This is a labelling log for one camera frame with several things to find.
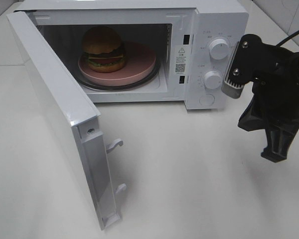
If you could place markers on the white microwave oven body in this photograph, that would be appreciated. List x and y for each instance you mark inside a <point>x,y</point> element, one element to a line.
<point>158,24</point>

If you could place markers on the white warning label sticker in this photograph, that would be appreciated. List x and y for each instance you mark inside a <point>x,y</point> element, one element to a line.
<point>181,56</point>

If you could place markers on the toy hamburger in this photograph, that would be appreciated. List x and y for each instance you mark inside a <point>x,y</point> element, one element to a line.
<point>103,49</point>

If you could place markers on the glass microwave turntable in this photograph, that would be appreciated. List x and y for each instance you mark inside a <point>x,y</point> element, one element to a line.
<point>87,83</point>

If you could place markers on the pink round plate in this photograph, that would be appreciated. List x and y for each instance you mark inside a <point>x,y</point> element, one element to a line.
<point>141,61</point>

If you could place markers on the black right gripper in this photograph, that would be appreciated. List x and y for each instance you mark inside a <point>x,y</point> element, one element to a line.
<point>274,107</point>

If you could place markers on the white microwave door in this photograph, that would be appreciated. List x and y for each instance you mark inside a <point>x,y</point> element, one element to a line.
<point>71,116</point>

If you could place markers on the white microwave knob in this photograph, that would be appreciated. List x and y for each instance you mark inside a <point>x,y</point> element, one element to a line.
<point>212,80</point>
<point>219,48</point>

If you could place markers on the round white door button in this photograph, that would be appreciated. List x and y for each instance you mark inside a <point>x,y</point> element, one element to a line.
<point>207,100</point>

